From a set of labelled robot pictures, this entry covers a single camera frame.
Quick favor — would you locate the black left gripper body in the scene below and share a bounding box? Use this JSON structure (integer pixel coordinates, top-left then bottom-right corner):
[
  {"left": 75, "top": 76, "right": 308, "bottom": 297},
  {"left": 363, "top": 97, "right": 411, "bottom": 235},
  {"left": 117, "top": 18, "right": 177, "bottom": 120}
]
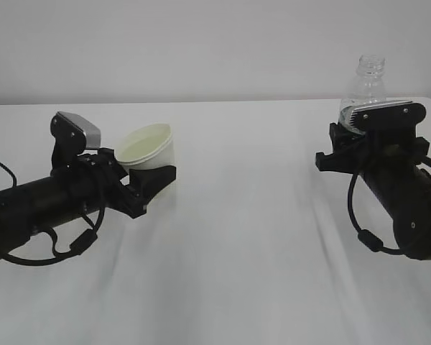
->
[{"left": 51, "top": 146, "right": 148, "bottom": 218}]

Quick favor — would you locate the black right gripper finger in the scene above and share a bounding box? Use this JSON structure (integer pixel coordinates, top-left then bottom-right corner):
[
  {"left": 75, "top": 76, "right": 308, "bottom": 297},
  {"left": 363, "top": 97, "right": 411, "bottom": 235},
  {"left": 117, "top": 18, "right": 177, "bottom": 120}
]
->
[
  {"left": 315, "top": 142, "right": 370, "bottom": 175},
  {"left": 329, "top": 123, "right": 364, "bottom": 151}
]

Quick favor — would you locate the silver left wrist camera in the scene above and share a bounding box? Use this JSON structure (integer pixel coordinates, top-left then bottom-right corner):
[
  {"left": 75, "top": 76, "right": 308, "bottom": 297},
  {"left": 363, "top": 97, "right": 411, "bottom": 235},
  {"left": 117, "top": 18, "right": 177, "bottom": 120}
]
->
[{"left": 50, "top": 111, "right": 101, "bottom": 161}]

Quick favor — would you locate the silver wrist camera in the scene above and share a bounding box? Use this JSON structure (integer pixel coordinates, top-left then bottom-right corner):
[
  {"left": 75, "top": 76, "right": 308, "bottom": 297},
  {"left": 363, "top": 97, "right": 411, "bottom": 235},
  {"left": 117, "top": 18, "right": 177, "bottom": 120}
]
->
[
  {"left": 343, "top": 100, "right": 426, "bottom": 133},
  {"left": 50, "top": 111, "right": 101, "bottom": 161}
]

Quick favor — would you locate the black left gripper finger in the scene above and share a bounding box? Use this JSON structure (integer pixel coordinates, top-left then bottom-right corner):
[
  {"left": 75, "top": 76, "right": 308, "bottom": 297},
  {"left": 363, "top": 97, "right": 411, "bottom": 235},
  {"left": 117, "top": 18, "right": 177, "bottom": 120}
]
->
[
  {"left": 99, "top": 148, "right": 128, "bottom": 180},
  {"left": 129, "top": 165, "right": 176, "bottom": 205}
]

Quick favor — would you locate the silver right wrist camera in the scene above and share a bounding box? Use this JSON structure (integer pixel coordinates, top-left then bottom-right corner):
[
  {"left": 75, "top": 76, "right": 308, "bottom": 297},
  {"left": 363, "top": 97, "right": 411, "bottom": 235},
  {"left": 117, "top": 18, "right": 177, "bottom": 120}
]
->
[{"left": 343, "top": 100, "right": 426, "bottom": 133}]

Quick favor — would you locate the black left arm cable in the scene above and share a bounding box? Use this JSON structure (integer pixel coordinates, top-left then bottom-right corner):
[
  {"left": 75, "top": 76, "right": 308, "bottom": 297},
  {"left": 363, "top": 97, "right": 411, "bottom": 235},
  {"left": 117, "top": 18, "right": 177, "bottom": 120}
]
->
[{"left": 0, "top": 154, "right": 107, "bottom": 267}]

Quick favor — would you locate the white paper cup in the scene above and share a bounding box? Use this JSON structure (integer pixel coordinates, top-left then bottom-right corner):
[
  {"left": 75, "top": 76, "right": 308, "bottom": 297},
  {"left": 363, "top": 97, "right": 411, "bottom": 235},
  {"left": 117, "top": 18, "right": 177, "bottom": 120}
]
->
[{"left": 114, "top": 124, "right": 175, "bottom": 170}]

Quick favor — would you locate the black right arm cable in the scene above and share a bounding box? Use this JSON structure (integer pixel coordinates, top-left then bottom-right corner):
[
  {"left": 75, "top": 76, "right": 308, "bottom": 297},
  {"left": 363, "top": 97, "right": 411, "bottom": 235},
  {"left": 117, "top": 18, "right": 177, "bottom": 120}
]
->
[{"left": 346, "top": 143, "right": 431, "bottom": 254}]

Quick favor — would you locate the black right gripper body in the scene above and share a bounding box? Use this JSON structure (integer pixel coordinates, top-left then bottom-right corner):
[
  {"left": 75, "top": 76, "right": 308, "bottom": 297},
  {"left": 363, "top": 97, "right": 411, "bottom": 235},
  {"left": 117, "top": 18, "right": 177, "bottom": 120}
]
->
[{"left": 358, "top": 129, "right": 430, "bottom": 176}]

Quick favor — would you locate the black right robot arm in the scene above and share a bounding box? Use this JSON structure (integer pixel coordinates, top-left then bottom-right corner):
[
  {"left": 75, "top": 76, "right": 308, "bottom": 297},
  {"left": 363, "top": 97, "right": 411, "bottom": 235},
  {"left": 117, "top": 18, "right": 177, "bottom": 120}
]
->
[{"left": 315, "top": 123, "right": 431, "bottom": 260}]

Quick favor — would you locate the clear plastic water bottle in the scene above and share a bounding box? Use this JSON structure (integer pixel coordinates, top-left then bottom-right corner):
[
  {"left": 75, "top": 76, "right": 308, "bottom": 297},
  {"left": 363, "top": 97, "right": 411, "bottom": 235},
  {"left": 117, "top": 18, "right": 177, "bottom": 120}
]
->
[{"left": 338, "top": 55, "right": 386, "bottom": 135}]

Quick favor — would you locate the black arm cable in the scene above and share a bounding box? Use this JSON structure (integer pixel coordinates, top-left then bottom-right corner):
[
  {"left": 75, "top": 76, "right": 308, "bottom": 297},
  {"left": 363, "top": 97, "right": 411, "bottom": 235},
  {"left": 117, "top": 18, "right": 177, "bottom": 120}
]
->
[
  {"left": 346, "top": 143, "right": 431, "bottom": 254},
  {"left": 0, "top": 154, "right": 107, "bottom": 267}
]

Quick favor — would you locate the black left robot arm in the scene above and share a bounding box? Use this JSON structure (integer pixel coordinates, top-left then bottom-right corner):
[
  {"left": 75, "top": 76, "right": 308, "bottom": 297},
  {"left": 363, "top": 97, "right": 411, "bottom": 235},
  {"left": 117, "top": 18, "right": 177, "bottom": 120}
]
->
[{"left": 0, "top": 148, "right": 177, "bottom": 267}]

